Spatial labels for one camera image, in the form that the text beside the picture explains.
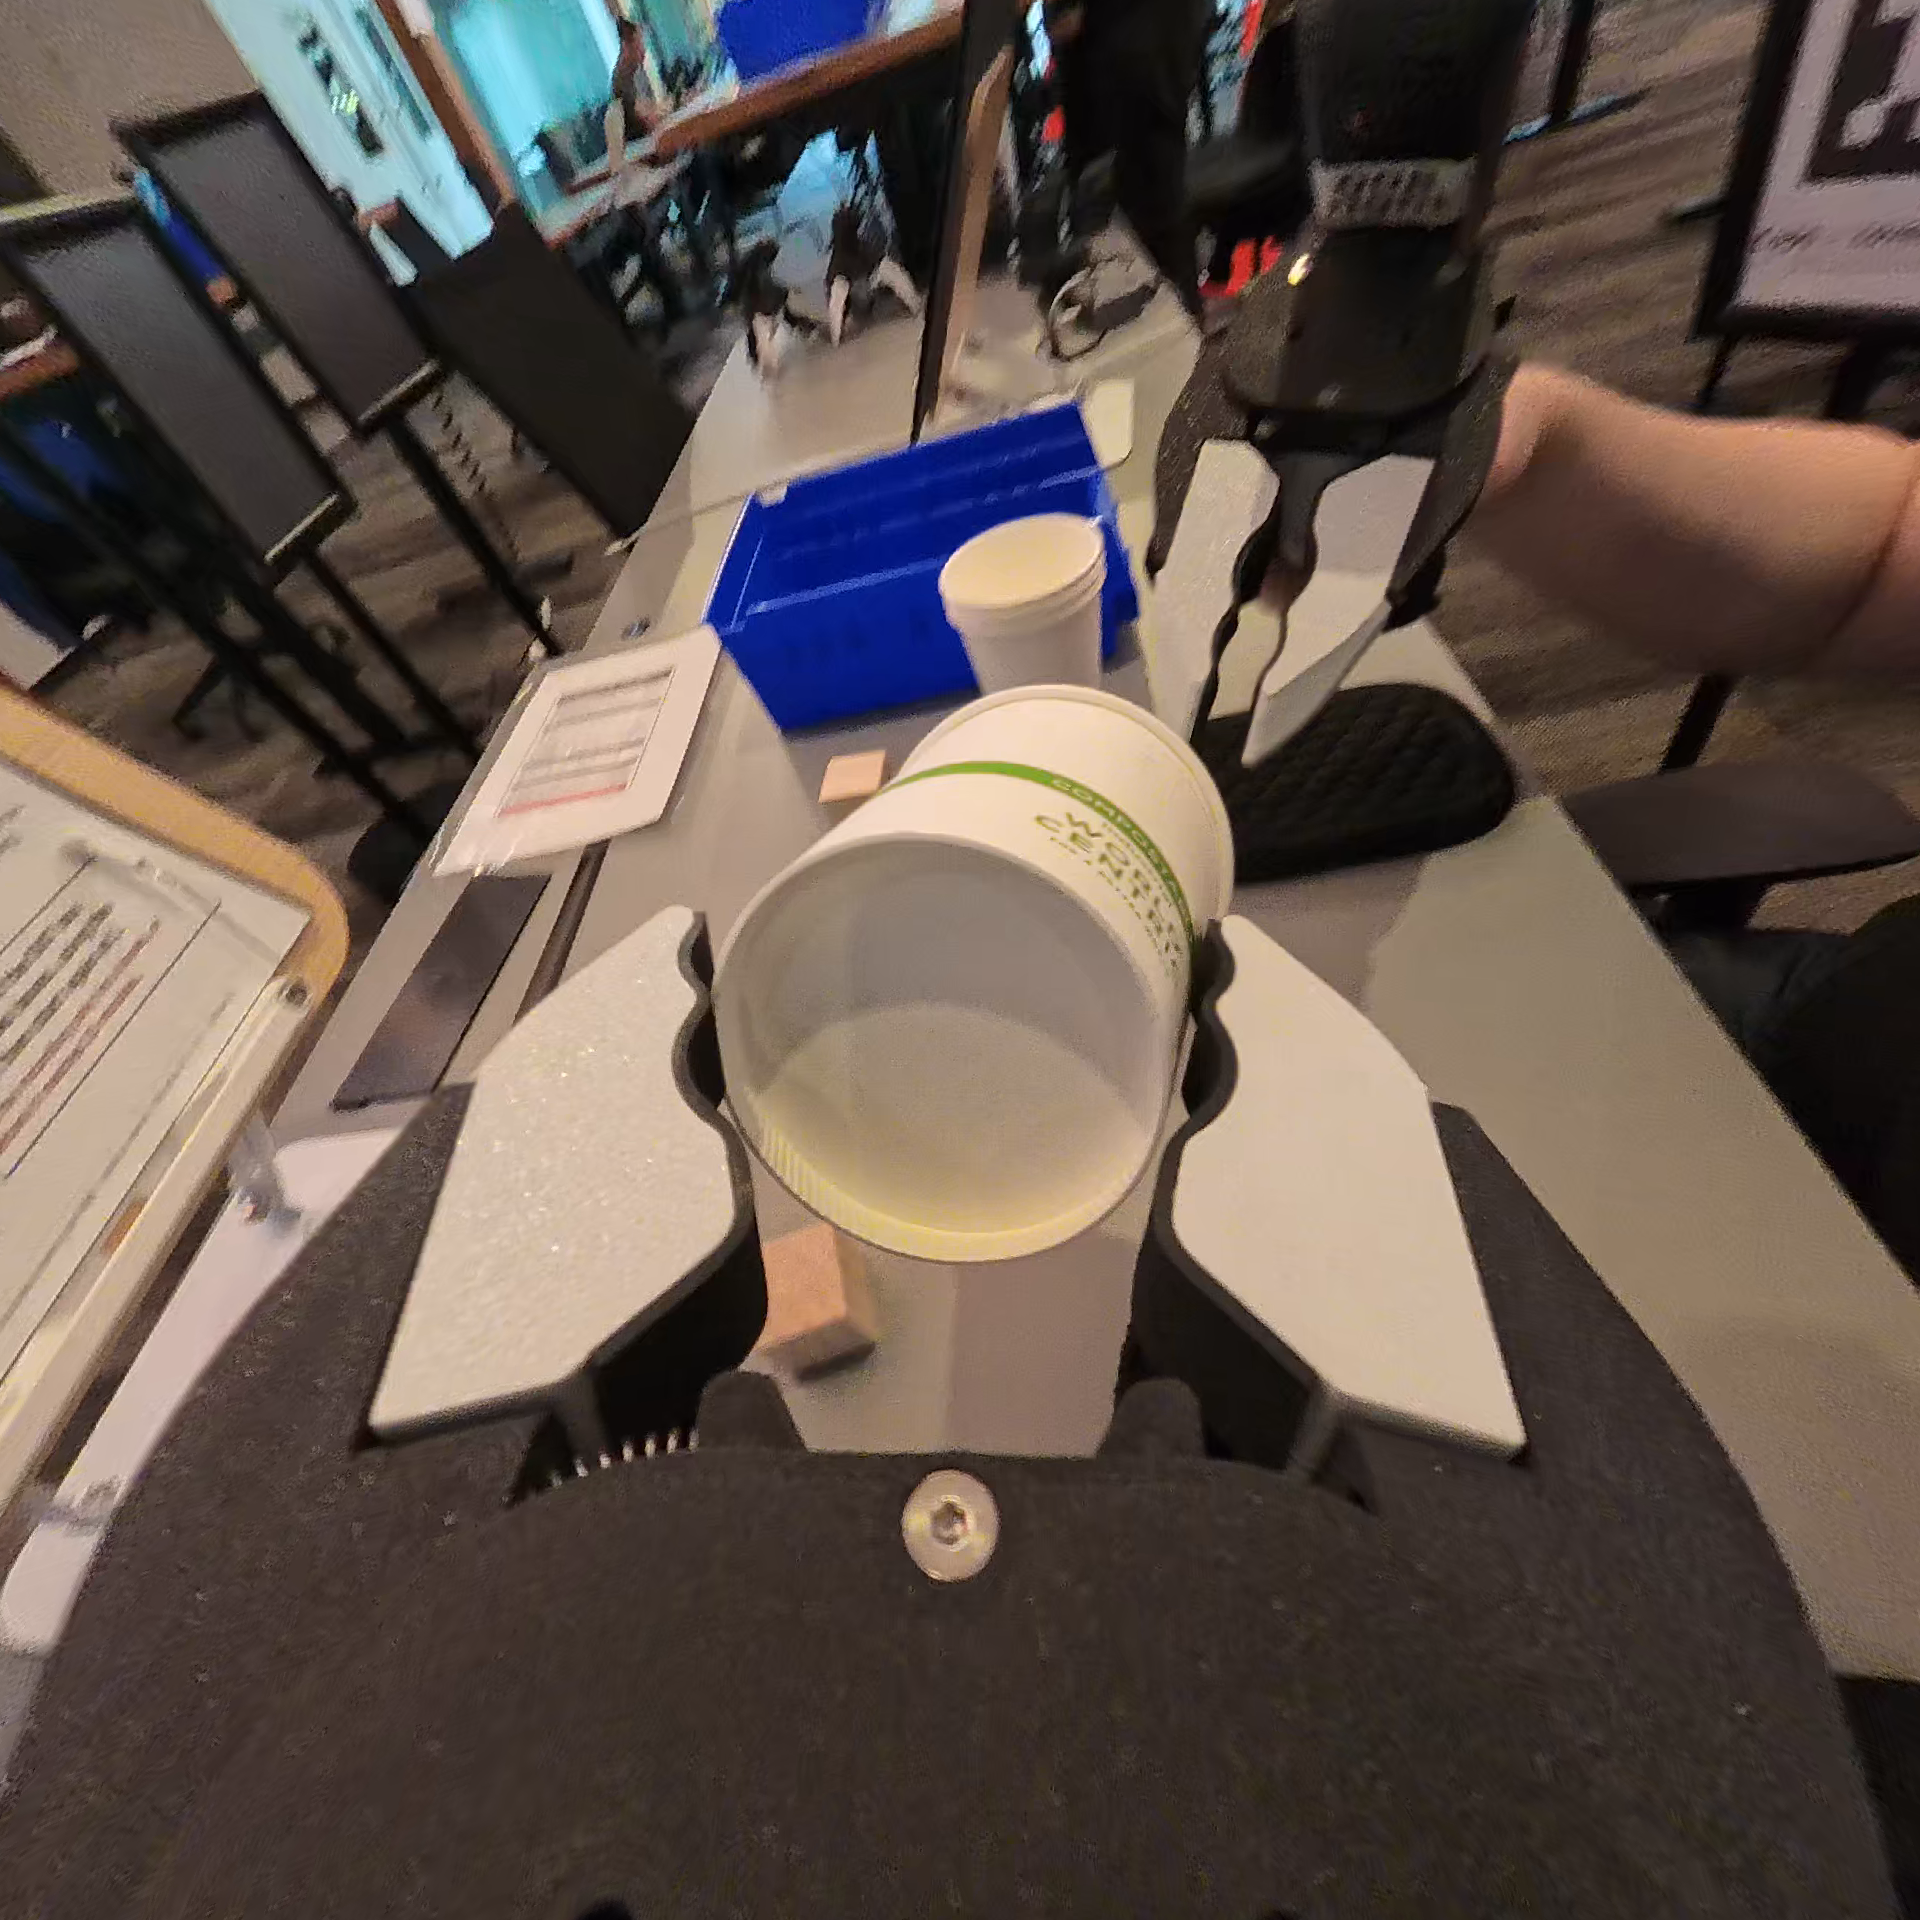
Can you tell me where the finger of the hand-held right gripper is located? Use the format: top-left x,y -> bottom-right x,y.
1161,439 -> 1285,746
1241,450 -> 1440,771

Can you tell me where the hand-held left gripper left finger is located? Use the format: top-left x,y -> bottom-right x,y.
364,903 -> 759,1466

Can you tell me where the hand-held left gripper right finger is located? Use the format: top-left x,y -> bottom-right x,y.
1143,914 -> 1528,1479

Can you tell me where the blue plastic bin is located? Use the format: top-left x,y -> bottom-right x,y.
704,398 -> 1143,733
717,0 -> 887,79

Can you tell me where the person's right forearm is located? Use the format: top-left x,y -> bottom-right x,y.
1477,364 -> 1920,683

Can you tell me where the black mesh pad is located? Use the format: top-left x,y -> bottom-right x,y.
1190,682 -> 1517,884

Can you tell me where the tilted wooden board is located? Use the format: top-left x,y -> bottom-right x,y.
906,0 -> 1028,444

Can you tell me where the idle gripper tool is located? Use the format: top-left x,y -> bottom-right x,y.
815,211 -> 924,338
736,246 -> 817,367

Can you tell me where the black office chair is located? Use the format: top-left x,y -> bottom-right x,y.
1558,756 -> 1920,933

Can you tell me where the acrylic sheet with printed paper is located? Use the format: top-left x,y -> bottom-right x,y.
431,626 -> 725,881

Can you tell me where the wooden clipboard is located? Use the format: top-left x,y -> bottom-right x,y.
0,682 -> 351,1502

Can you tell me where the person's black shirt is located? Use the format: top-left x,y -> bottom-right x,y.
1663,901 -> 1920,1247

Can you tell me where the wooden top table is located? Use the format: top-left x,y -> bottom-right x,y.
538,0 -> 975,242

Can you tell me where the black chair back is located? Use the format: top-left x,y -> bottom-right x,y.
412,202 -> 698,535

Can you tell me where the black framed floor sign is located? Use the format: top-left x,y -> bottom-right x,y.
116,93 -> 565,654
0,195 -> 481,842

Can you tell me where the black table cable hatch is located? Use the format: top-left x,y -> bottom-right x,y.
329,862 -> 557,1115

